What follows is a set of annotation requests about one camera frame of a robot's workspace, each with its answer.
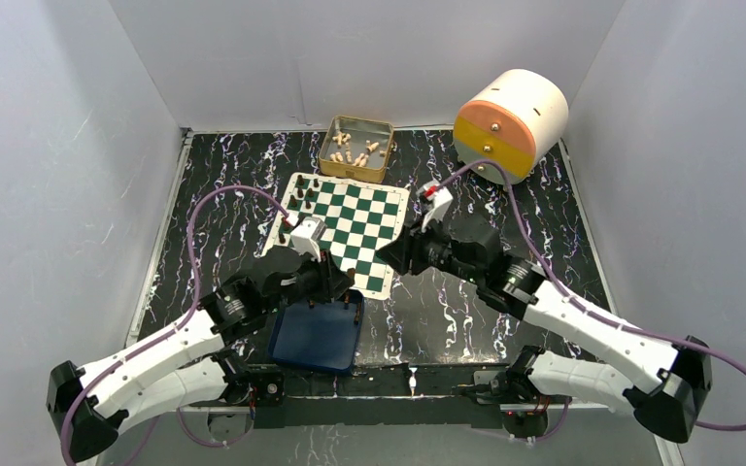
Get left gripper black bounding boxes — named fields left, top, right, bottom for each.
left=265, top=245, right=354, bottom=316

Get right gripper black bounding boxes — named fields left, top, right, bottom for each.
left=374, top=211, right=482, bottom=285

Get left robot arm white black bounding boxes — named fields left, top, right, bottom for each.
left=46, top=246, right=356, bottom=465

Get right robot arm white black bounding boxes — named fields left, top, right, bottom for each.
left=376, top=217, right=712, bottom=444

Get green white chess board mat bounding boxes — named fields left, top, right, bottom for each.
left=281, top=172, right=410, bottom=301

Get light wooden chess pieces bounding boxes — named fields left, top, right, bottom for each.
left=322, top=132, right=389, bottom=169

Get blue plastic tray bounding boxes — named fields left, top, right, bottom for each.
left=267, top=299, right=365, bottom=375

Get gold metal tin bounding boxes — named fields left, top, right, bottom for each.
left=318, top=116, right=394, bottom=183

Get black base bar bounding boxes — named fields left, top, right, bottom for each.
left=187, top=363, right=570, bottom=431

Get round mini drawer cabinet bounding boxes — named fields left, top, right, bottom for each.
left=453, top=69, right=569, bottom=184

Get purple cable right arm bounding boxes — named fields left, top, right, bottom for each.
left=437, top=158, right=746, bottom=445

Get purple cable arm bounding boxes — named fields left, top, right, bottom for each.
left=437, top=158, right=746, bottom=445
left=59, top=184, right=293, bottom=466

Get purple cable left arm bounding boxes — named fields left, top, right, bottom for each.
left=59, top=184, right=293, bottom=466

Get aluminium rail frame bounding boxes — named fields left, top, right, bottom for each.
left=75, top=128, right=683, bottom=466

